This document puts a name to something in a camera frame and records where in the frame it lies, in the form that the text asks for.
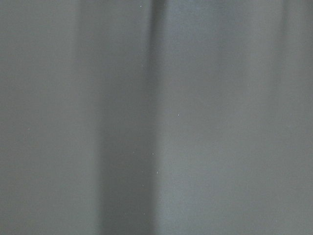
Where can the grey laptop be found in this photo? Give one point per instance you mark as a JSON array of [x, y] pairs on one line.
[[156, 117]]

